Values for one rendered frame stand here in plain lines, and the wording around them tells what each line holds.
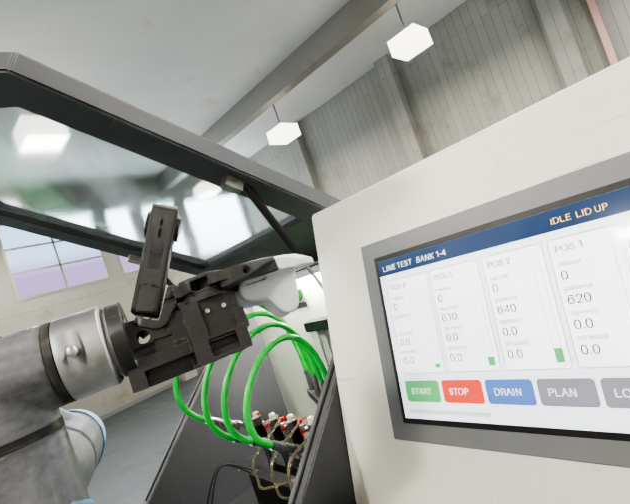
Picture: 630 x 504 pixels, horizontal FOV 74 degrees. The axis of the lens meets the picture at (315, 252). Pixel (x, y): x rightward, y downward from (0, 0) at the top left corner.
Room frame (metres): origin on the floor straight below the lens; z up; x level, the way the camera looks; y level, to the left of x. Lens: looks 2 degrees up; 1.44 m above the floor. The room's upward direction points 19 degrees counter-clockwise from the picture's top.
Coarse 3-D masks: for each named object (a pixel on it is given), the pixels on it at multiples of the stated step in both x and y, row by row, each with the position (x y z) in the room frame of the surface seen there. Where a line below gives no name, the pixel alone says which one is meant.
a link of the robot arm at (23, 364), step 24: (24, 336) 0.35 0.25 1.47; (48, 336) 0.35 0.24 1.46; (0, 360) 0.34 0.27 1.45; (24, 360) 0.34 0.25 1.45; (48, 360) 0.34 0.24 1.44; (0, 384) 0.33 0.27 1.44; (24, 384) 0.34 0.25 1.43; (48, 384) 0.34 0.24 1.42; (0, 408) 0.33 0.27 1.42; (24, 408) 0.34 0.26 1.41; (48, 408) 0.36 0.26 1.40; (0, 432) 0.33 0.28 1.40; (24, 432) 0.34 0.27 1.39
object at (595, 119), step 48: (576, 96) 0.52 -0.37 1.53; (624, 96) 0.48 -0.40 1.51; (480, 144) 0.62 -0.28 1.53; (528, 144) 0.56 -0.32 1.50; (576, 144) 0.52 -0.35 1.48; (624, 144) 0.48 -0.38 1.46; (384, 192) 0.76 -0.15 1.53; (432, 192) 0.68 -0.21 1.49; (480, 192) 0.62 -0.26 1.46; (336, 240) 0.86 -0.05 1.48; (336, 288) 0.86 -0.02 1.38; (336, 336) 0.87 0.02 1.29; (384, 384) 0.77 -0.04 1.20; (384, 432) 0.77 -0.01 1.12; (384, 480) 0.77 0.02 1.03; (432, 480) 0.69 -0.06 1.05; (480, 480) 0.63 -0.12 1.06; (528, 480) 0.58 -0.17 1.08; (576, 480) 0.53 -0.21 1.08; (624, 480) 0.49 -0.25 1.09
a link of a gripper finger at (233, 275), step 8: (240, 264) 0.40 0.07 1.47; (248, 264) 0.41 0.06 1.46; (256, 264) 0.41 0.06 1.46; (264, 264) 0.42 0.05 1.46; (272, 264) 0.43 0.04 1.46; (216, 272) 0.40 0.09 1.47; (224, 272) 0.40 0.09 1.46; (232, 272) 0.40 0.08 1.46; (240, 272) 0.40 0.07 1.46; (248, 272) 0.41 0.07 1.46; (256, 272) 0.42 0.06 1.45; (264, 272) 0.42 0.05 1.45; (200, 280) 0.40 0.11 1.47; (208, 280) 0.39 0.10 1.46; (216, 280) 0.39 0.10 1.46; (224, 280) 0.40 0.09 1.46; (232, 280) 0.40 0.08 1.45; (240, 280) 0.41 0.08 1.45; (200, 288) 0.40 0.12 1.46
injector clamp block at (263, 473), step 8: (280, 456) 1.17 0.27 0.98; (280, 464) 1.12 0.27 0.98; (296, 464) 1.09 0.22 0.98; (264, 472) 1.10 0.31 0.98; (280, 472) 1.07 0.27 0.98; (296, 472) 1.07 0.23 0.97; (256, 480) 1.10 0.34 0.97; (264, 480) 1.07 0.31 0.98; (280, 480) 1.03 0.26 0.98; (256, 488) 1.11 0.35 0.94; (272, 488) 1.05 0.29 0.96; (280, 488) 1.02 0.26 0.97; (288, 488) 0.99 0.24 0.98; (256, 496) 1.12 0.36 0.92; (264, 496) 1.09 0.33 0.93; (272, 496) 1.06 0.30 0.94; (288, 496) 1.00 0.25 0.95
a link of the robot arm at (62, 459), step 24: (48, 432) 0.35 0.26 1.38; (72, 432) 0.43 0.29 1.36; (0, 456) 0.33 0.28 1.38; (24, 456) 0.33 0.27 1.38; (48, 456) 0.35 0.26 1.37; (72, 456) 0.37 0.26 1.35; (0, 480) 0.32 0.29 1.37; (24, 480) 0.33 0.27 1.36; (48, 480) 0.34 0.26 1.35; (72, 480) 0.36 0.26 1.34
